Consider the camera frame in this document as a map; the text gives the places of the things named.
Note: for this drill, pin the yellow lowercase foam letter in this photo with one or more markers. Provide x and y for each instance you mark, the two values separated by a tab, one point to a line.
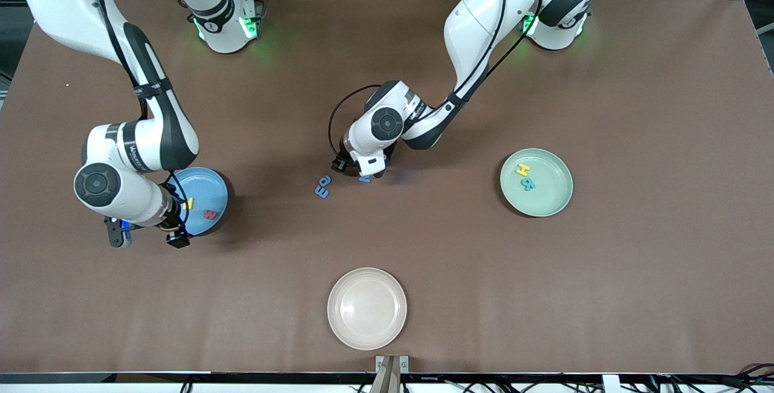
188	203

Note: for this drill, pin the red lowercase letter w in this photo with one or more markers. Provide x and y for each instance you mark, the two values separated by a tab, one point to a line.
210	214

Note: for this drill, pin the yellow uppercase letter H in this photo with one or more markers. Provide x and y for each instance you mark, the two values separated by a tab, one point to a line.
523	170

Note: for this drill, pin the teal foam letter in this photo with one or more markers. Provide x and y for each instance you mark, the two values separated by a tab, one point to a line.
528	184

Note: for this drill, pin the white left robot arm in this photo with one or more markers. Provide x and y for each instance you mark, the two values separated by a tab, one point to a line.
478	24

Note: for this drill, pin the blue rounded lowercase letter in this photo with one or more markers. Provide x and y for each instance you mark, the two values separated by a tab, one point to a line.
326	181

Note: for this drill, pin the blue letter E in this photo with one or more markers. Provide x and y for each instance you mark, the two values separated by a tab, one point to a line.
320	191

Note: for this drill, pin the blue plate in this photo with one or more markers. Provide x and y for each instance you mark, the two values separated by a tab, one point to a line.
211	190

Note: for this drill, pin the beige plate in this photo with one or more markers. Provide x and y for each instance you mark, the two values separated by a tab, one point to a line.
367	308

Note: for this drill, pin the green plate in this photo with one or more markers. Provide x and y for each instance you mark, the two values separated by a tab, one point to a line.
544	196

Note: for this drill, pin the small white block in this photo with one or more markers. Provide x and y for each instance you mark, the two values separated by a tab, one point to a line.
611	383

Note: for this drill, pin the metal table edge bracket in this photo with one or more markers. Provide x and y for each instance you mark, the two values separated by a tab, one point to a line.
404	364

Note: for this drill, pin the brown wooden post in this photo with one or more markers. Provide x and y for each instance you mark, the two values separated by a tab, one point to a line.
387	381

